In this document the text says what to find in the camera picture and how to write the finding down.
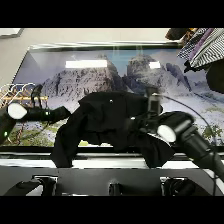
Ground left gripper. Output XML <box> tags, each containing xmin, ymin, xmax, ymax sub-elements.
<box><xmin>49</xmin><ymin>105</ymin><xmax>73</xmax><ymax>124</ymax></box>

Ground black long-sleeved shirt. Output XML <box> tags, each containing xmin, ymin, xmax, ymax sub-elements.
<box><xmin>49</xmin><ymin>90</ymin><xmax>177</xmax><ymax>169</ymax></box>

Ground dark brown garment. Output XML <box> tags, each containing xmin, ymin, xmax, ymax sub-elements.
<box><xmin>165</xmin><ymin>28</ymin><xmax>189</xmax><ymax>42</ymax></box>

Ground black and white checked garment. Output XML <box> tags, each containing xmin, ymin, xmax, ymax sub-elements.
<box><xmin>177</xmin><ymin>28</ymin><xmax>209</xmax><ymax>62</ymax></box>

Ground purple garment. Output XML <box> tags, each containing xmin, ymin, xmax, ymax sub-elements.
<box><xmin>189</xmin><ymin>28</ymin><xmax>216</xmax><ymax>60</ymax></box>

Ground black and white striped garment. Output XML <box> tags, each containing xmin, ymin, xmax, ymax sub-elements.
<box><xmin>190</xmin><ymin>28</ymin><xmax>224</xmax><ymax>70</ymax></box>

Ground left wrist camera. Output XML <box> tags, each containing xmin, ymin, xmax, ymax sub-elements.
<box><xmin>30</xmin><ymin>84</ymin><xmax>45</xmax><ymax>110</ymax></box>

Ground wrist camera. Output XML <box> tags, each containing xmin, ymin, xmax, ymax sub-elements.
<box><xmin>30</xmin><ymin>84</ymin><xmax>45</xmax><ymax>110</ymax></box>
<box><xmin>145</xmin><ymin>86</ymin><xmax>162</xmax><ymax>115</ymax></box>

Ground silver frame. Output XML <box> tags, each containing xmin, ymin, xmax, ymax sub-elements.
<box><xmin>0</xmin><ymin>151</ymin><xmax>224</xmax><ymax>197</ymax></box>

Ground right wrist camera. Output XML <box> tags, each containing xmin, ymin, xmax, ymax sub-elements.
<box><xmin>145</xmin><ymin>86</ymin><xmax>162</xmax><ymax>115</ymax></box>

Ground black cable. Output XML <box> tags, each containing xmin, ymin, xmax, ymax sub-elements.
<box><xmin>154</xmin><ymin>93</ymin><xmax>219</xmax><ymax>197</ymax></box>

